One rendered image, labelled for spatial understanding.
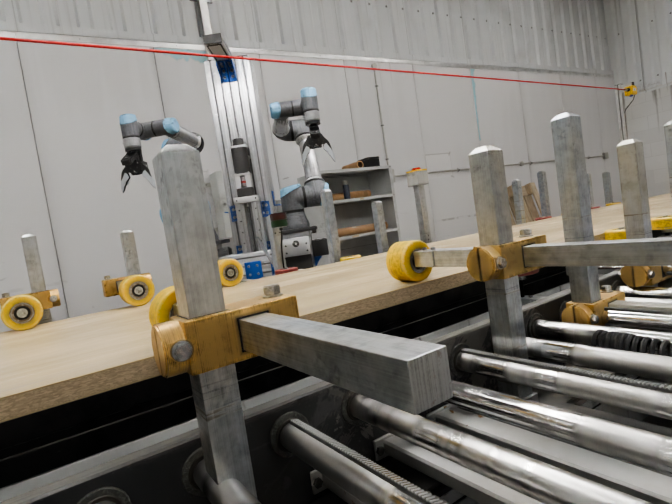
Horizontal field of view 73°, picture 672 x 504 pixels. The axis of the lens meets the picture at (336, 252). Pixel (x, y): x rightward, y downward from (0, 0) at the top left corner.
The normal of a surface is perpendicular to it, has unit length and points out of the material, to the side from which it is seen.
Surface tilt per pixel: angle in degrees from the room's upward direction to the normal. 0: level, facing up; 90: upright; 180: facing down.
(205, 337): 90
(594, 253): 90
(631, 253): 90
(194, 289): 90
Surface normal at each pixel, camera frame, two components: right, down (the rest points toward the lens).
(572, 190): -0.82, 0.16
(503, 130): 0.51, -0.02
